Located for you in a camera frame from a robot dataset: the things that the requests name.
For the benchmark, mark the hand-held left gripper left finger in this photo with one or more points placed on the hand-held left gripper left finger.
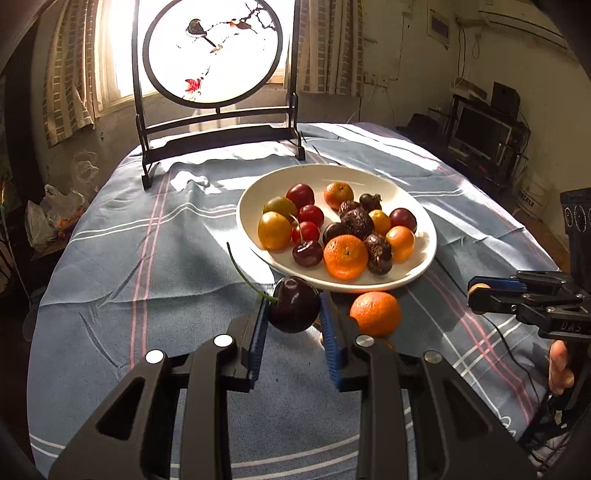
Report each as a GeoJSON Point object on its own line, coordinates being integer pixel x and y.
{"type": "Point", "coordinates": [259, 341]}

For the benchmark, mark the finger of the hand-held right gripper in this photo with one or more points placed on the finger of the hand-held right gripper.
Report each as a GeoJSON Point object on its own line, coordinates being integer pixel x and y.
{"type": "Point", "coordinates": [503, 282]}
{"type": "Point", "coordinates": [496, 304]}

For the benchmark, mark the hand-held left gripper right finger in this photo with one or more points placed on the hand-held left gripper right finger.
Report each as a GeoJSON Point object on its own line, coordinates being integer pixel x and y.
{"type": "Point", "coordinates": [328, 332]}

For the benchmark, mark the red cherry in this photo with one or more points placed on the red cherry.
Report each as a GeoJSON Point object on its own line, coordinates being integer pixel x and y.
{"type": "Point", "coordinates": [305, 233]}
{"type": "Point", "coordinates": [300, 195]}
{"type": "Point", "coordinates": [310, 215]}
{"type": "Point", "coordinates": [402, 219]}
{"type": "Point", "coordinates": [294, 307]}
{"type": "Point", "coordinates": [308, 254]}

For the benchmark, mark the greenish yellow tangerine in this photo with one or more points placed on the greenish yellow tangerine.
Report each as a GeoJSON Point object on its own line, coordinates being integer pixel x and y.
{"type": "Point", "coordinates": [278, 204]}

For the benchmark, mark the white ceramic plate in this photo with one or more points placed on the white ceramic plate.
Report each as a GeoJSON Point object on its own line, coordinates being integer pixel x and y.
{"type": "Point", "coordinates": [272, 187]}

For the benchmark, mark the person's right hand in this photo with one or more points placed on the person's right hand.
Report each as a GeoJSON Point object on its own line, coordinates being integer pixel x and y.
{"type": "Point", "coordinates": [559, 367]}

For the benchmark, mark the white bucket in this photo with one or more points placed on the white bucket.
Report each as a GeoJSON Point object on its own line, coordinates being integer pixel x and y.
{"type": "Point", "coordinates": [531, 198]}

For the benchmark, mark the black television set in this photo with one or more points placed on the black television set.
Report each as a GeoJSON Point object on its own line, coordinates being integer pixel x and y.
{"type": "Point", "coordinates": [498, 168]}

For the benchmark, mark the blue striped tablecloth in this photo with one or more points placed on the blue striped tablecloth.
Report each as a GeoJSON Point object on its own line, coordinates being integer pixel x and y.
{"type": "Point", "coordinates": [152, 277]}

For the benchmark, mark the black monitor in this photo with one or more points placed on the black monitor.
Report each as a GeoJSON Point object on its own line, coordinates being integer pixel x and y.
{"type": "Point", "coordinates": [478, 134]}

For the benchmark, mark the black speaker box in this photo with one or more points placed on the black speaker box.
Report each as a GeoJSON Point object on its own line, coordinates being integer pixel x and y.
{"type": "Point", "coordinates": [505, 99]}

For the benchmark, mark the clear plastic bag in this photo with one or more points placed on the clear plastic bag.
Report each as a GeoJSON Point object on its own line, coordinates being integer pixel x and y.
{"type": "Point", "coordinates": [85, 170]}

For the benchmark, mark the white air conditioner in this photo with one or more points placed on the white air conditioner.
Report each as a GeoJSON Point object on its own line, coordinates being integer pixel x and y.
{"type": "Point", "coordinates": [521, 21]}

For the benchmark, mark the white plastic bag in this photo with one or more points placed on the white plastic bag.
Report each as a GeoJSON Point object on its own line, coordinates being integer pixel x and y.
{"type": "Point", "coordinates": [51, 212]}

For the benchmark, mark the checked beige curtain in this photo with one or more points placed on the checked beige curtain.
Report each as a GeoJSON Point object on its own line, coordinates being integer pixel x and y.
{"type": "Point", "coordinates": [69, 83]}
{"type": "Point", "coordinates": [328, 46]}

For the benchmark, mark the round bird painting table screen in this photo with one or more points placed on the round bird painting table screen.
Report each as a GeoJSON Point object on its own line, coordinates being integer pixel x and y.
{"type": "Point", "coordinates": [214, 50]}

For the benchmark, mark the bright window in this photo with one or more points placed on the bright window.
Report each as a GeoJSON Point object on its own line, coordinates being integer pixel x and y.
{"type": "Point", "coordinates": [117, 55]}

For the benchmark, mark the white wall socket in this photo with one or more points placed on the white wall socket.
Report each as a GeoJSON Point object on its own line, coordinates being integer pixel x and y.
{"type": "Point", "coordinates": [376, 79]}

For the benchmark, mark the small framed wall panel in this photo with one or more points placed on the small framed wall panel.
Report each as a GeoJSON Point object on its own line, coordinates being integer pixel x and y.
{"type": "Point", "coordinates": [438, 26]}

